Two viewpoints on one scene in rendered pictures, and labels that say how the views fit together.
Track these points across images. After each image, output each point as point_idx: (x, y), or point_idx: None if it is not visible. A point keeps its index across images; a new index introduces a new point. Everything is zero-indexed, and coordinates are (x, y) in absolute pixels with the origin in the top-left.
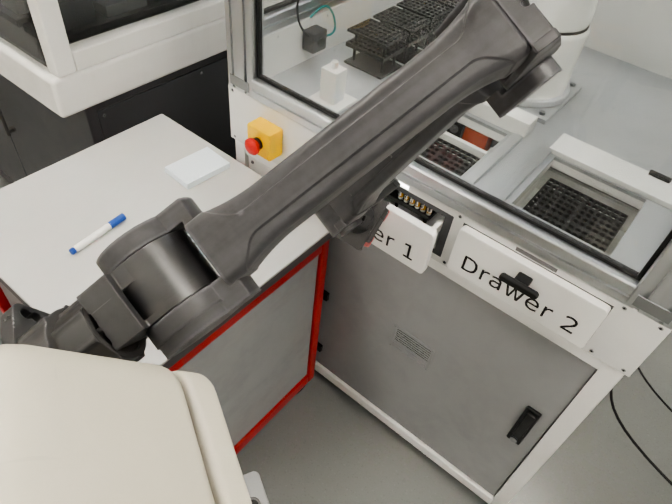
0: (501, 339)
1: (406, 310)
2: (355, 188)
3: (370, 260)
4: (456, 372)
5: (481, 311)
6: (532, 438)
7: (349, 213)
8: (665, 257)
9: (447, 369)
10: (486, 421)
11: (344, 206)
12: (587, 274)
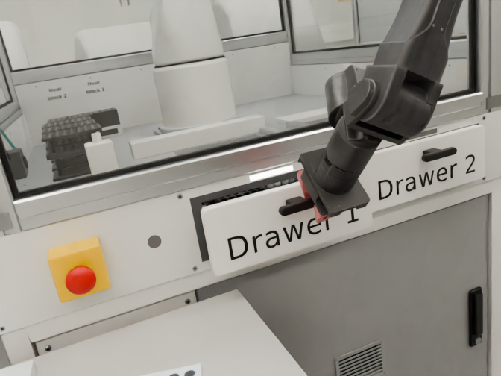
0: (425, 250)
1: (338, 325)
2: (446, 13)
3: (278, 309)
4: (408, 337)
5: (399, 239)
6: (484, 321)
7: (444, 60)
8: (484, 53)
9: (400, 345)
10: (450, 356)
11: (436, 56)
12: (455, 112)
